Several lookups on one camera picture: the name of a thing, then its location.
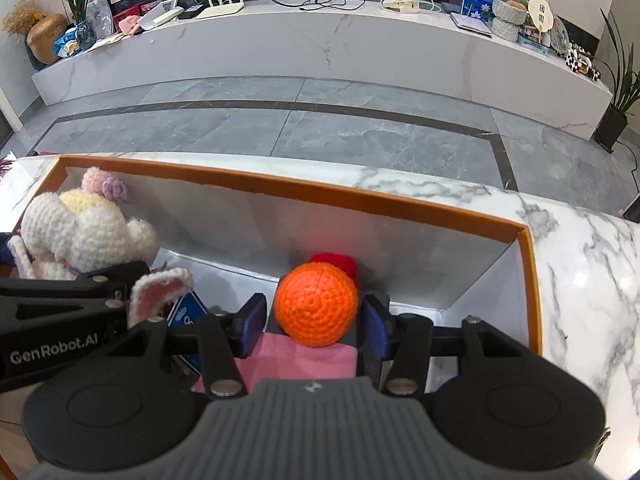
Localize orange crochet ball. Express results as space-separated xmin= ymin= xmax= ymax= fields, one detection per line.
xmin=274 ymin=261 xmax=360 ymax=347

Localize blue packet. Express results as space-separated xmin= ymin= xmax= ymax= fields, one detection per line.
xmin=165 ymin=292 xmax=212 ymax=377

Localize orange storage box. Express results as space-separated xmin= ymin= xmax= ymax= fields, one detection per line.
xmin=12 ymin=155 xmax=543 ymax=356

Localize decorative plate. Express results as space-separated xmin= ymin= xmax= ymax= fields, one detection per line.
xmin=550 ymin=15 xmax=571 ymax=54

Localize brown round vase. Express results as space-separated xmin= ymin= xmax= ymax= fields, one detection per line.
xmin=26 ymin=12 xmax=69 ymax=66

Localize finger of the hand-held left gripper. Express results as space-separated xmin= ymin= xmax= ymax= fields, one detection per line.
xmin=0 ymin=261 xmax=152 ymax=334
xmin=0 ymin=232 xmax=13 ymax=281

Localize dried yellow flowers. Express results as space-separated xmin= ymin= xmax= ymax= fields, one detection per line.
xmin=2 ymin=0 xmax=46 ymax=36

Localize potted plant in black pot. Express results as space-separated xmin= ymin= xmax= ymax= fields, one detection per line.
xmin=592 ymin=7 xmax=640 ymax=154

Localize pink plush toy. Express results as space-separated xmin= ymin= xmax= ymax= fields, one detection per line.
xmin=117 ymin=14 xmax=144 ymax=39

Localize white device with cords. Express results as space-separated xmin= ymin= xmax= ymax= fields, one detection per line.
xmin=380 ymin=0 xmax=441 ymax=15

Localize paper envelopes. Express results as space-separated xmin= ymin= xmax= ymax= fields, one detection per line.
xmin=89 ymin=32 xmax=126 ymax=54

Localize red box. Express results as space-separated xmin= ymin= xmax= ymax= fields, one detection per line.
xmin=112 ymin=5 xmax=144 ymax=31

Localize black and white plush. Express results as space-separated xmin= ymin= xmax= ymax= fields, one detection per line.
xmin=565 ymin=42 xmax=604 ymax=81

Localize black floor cable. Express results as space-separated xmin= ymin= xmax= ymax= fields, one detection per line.
xmin=617 ymin=140 xmax=640 ymax=197

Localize white crochet bunny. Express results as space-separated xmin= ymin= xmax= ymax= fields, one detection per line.
xmin=7 ymin=167 xmax=196 ymax=331

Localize round paper fan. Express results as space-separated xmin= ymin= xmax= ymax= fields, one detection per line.
xmin=527 ymin=0 xmax=554 ymax=34

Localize black picture frame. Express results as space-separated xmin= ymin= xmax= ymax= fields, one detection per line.
xmin=85 ymin=0 xmax=114 ymax=41

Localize white marble TV bench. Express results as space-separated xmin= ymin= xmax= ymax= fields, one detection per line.
xmin=31 ymin=0 xmax=614 ymax=141

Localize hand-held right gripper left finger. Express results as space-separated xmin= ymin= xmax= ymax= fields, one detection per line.
xmin=107 ymin=292 xmax=268 ymax=402

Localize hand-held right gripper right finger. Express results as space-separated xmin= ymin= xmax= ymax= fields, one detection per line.
xmin=361 ymin=292 xmax=523 ymax=400

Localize grey laptop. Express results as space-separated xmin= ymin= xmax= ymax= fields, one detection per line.
xmin=449 ymin=10 xmax=494 ymax=37

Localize red crochet piece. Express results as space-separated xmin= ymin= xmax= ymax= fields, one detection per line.
xmin=307 ymin=252 xmax=360 ymax=291

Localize blue snack bag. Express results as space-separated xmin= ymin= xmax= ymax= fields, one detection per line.
xmin=52 ymin=27 xmax=81 ymax=59

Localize pink cloth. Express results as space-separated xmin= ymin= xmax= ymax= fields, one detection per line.
xmin=192 ymin=332 xmax=361 ymax=394

